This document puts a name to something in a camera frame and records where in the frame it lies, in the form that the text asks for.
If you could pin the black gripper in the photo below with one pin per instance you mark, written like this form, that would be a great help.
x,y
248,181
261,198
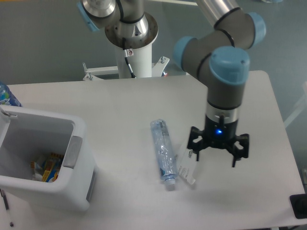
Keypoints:
x,y
219,136

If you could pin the white trash can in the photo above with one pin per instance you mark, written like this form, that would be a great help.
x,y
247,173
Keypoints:
x,y
27,134

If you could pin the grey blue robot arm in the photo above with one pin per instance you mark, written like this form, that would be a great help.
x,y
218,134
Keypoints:
x,y
218,60

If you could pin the colourful trash in can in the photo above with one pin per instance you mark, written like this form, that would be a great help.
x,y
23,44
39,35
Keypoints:
x,y
47,167

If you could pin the white plastic wrapper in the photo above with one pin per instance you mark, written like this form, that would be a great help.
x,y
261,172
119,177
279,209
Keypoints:
x,y
186,162

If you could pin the crushed clear plastic bottle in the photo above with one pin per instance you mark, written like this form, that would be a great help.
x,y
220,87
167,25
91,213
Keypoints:
x,y
165,155

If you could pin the black device at edge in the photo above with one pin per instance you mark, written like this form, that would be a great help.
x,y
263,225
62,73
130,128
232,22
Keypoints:
x,y
299,205

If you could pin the blue labelled bottle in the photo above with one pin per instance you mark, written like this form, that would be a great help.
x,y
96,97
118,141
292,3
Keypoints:
x,y
7,97

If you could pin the black pen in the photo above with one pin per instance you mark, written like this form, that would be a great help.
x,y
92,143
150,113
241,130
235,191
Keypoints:
x,y
7,208

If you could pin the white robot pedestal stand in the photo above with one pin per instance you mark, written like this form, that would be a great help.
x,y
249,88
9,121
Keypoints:
x,y
133,50

